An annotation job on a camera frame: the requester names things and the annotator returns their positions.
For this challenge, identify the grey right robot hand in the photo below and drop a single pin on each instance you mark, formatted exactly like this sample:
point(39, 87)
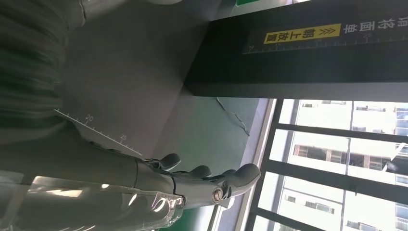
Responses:
point(95, 172)

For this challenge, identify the black inbound scanner machine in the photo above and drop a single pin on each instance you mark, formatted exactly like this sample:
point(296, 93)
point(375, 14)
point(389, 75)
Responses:
point(127, 79)

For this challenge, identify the white window sill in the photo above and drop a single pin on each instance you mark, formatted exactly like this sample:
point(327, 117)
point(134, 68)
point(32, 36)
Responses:
point(255, 150)

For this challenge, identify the black window railing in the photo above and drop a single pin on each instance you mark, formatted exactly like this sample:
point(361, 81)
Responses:
point(318, 176)

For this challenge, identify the ruler label with yellow sticker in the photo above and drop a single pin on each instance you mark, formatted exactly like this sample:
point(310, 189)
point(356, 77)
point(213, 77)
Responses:
point(302, 33)

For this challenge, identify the building outside window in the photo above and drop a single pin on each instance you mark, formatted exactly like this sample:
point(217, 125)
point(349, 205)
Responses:
point(366, 118)

